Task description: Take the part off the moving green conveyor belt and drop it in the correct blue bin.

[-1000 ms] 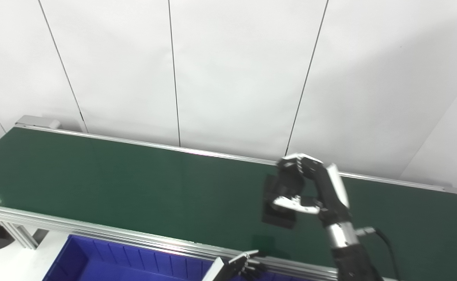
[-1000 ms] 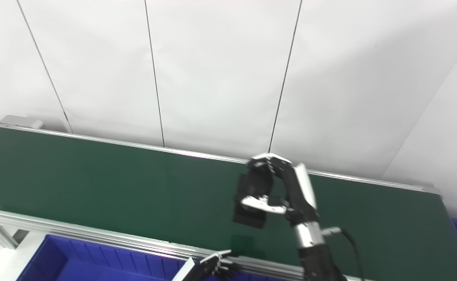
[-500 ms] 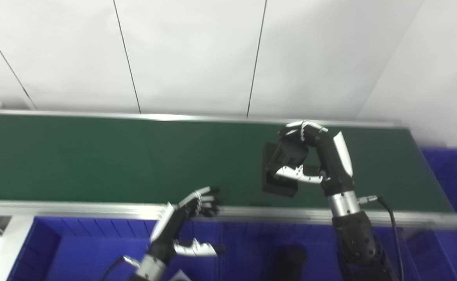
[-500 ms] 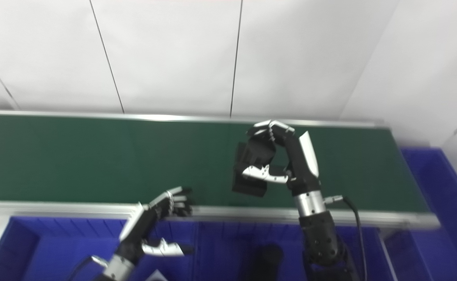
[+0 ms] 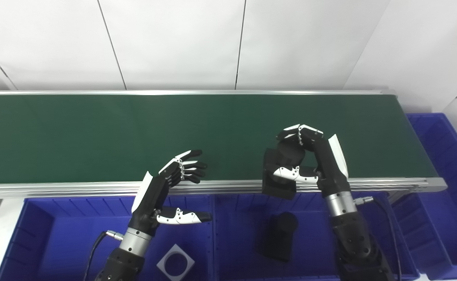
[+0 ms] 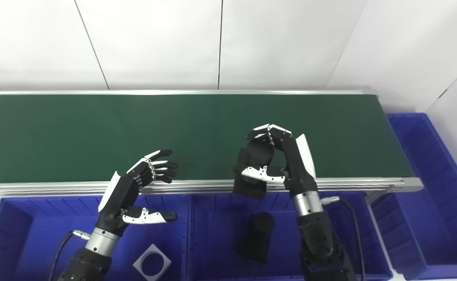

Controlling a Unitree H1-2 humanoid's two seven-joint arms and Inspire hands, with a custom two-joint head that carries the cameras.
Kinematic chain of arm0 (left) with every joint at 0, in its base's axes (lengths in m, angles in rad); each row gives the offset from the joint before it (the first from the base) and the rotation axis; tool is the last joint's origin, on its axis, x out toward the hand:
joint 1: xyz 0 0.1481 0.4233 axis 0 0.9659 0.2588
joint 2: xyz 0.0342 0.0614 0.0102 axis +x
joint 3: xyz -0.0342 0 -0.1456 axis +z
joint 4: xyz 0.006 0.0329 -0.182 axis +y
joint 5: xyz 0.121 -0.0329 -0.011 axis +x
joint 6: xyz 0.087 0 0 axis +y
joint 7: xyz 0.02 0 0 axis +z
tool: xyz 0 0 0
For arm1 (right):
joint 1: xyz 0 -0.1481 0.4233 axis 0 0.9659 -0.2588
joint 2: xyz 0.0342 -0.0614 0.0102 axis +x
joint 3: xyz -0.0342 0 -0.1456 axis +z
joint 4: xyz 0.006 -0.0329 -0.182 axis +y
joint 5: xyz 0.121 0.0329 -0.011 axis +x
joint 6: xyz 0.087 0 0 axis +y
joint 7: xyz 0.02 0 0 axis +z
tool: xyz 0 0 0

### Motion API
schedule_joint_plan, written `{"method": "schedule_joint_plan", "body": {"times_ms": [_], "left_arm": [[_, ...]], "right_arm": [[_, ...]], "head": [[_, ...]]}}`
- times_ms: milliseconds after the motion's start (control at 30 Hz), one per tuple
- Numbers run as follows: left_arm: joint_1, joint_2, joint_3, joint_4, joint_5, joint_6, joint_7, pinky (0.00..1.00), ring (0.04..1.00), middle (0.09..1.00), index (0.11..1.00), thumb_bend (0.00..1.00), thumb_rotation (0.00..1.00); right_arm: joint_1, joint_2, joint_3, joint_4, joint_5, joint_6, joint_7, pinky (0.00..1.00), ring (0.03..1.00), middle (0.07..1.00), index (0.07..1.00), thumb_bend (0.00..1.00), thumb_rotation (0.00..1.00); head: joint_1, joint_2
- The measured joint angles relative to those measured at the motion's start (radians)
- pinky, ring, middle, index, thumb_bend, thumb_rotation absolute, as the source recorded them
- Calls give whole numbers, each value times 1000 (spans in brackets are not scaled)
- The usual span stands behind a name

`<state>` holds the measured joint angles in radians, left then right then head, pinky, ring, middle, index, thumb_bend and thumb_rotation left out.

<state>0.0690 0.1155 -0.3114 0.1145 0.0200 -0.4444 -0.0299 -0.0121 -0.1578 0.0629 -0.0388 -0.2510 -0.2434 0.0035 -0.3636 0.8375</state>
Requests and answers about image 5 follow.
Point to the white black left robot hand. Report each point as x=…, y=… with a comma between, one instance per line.
x=150, y=199

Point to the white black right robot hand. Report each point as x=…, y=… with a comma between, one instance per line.
x=330, y=168

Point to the black cylinder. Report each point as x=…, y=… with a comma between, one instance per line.
x=279, y=189
x=277, y=238

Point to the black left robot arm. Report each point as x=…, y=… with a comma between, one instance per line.
x=127, y=257

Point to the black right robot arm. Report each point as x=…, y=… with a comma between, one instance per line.
x=353, y=242

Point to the green conveyor belt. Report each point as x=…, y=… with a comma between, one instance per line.
x=135, y=132
x=76, y=188

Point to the blue plastic bin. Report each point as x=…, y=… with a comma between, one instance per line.
x=64, y=242
x=236, y=234
x=443, y=164

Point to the grey square plate with hole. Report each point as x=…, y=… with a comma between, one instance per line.
x=164, y=265

